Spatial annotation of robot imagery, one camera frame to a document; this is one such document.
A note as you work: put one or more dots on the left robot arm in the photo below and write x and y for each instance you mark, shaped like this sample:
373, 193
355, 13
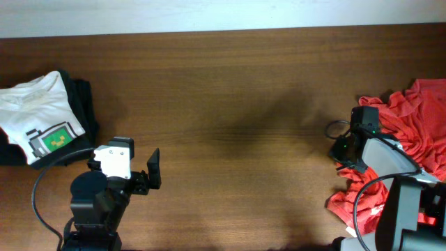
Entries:
101, 196

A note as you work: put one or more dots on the orange printed t-shirt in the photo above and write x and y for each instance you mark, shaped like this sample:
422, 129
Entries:
416, 117

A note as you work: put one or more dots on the white folded pixel-print t-shirt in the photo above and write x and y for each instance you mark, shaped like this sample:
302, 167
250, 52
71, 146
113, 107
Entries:
38, 118

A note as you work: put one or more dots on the black folded garment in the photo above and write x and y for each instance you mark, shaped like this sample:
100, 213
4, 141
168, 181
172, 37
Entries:
81, 102

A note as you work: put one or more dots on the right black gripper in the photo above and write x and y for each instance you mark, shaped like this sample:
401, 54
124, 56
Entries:
347, 155

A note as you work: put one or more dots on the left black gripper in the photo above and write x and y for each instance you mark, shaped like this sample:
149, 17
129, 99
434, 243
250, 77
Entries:
140, 182

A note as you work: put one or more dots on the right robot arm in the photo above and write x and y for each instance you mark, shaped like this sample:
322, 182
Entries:
413, 216

